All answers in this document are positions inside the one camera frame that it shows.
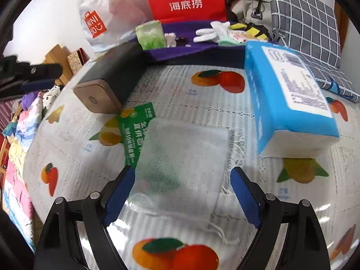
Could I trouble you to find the khaki bag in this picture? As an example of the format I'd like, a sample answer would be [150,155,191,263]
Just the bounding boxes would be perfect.
[226,0,275,36]

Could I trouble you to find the purple cloth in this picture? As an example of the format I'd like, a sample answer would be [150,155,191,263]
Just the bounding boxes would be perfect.
[142,20,246,62]

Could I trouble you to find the blue strap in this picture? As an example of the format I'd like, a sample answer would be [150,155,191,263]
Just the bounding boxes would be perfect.
[328,79,355,100]

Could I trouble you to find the yellow black striped sock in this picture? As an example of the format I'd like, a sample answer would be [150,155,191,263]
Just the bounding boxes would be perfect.
[229,22,272,42]

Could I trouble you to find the white mesh drawstring bag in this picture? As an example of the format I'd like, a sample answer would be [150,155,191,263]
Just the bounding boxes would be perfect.
[131,118,241,245]

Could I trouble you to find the grey plaid pillow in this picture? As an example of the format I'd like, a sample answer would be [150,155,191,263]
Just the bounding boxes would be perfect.
[266,0,360,103]

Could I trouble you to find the white plastic bag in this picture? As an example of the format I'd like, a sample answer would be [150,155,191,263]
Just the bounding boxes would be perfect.
[74,0,152,54]

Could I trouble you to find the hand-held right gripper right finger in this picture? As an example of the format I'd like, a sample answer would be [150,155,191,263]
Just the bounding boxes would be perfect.
[230,166,331,270]

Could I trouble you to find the red paper bag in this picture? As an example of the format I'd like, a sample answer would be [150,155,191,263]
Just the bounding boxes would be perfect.
[141,0,228,24]

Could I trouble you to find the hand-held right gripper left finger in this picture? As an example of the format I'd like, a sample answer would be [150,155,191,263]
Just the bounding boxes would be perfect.
[33,165,136,270]

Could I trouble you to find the green tissue pack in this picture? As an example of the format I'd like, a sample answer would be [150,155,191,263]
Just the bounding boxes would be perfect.
[135,20,167,51]

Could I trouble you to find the red snack packet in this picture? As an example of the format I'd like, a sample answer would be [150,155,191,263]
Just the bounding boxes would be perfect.
[229,30,255,45]

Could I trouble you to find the purple plush toy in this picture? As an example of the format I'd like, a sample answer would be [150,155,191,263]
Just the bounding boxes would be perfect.
[21,91,40,110]

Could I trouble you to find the small patterned box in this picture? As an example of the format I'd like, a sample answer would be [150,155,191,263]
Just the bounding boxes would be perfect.
[67,48,92,76]

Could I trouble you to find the dark red striped cloth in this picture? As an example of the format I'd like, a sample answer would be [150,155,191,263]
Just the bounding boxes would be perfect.
[0,100,18,132]

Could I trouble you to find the white gloves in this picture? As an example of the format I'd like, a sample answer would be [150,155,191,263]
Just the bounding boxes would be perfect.
[193,20,232,45]

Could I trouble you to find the black box with wooden end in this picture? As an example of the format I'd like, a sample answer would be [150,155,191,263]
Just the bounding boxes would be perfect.
[72,42,147,114]

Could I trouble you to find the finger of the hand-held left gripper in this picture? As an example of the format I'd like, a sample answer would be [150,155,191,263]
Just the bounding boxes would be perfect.
[28,63,63,81]
[18,78,57,94]

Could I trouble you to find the black and white plush toy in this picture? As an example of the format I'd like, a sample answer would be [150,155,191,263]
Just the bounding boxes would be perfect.
[42,86,61,108]

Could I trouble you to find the wooden headboard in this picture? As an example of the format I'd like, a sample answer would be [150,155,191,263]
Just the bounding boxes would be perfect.
[333,1,349,45]

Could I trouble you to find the fruit print bed sheet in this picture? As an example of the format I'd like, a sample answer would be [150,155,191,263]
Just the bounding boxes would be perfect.
[22,59,360,270]

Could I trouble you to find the blue tissue pack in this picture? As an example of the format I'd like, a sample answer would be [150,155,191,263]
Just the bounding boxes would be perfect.
[244,41,341,158]

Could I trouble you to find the small white fluffy item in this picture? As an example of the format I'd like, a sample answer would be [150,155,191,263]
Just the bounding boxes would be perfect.
[164,33,178,48]

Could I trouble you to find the green printed packet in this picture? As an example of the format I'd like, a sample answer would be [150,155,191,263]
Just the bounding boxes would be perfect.
[117,102,156,169]

